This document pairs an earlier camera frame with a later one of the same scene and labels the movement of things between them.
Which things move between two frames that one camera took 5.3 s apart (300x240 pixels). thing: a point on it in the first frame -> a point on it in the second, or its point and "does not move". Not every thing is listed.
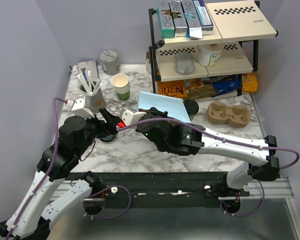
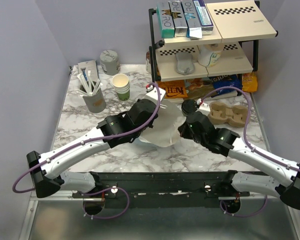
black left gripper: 110,125 -> 149,125
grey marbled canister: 108,59 does not move
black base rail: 157,190 does not move
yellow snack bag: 249,82 does not move
